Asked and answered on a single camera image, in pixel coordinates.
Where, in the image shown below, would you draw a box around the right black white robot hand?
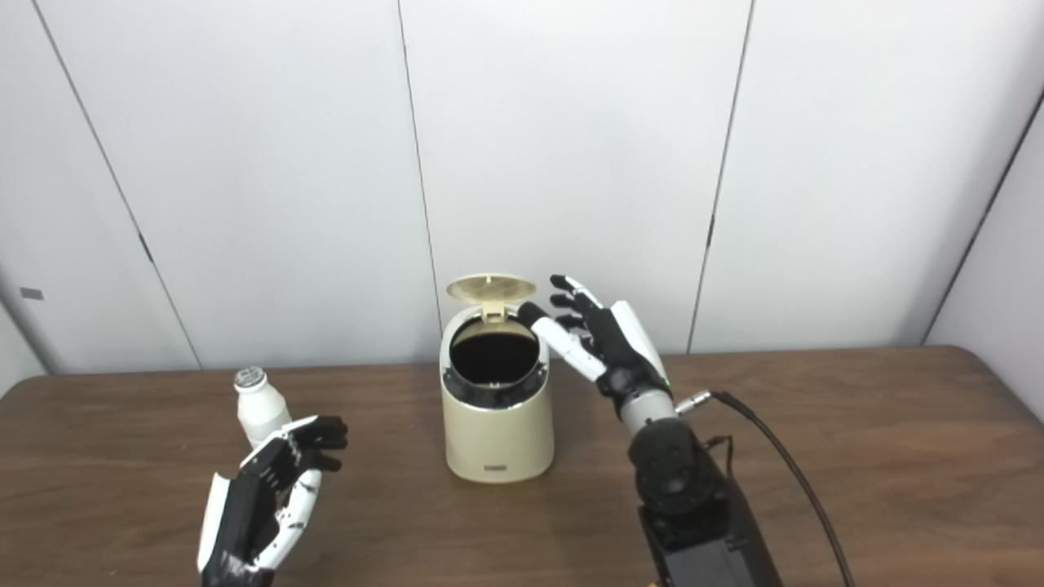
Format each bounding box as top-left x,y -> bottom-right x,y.
519,275 -> 674,413

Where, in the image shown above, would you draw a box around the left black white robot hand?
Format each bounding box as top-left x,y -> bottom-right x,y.
197,416 -> 349,587

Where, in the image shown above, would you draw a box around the small white plastic bottle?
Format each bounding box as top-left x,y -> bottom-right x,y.
234,367 -> 293,448

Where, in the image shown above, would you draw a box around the cream-colored bin with lid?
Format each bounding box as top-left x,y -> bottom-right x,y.
440,275 -> 555,483

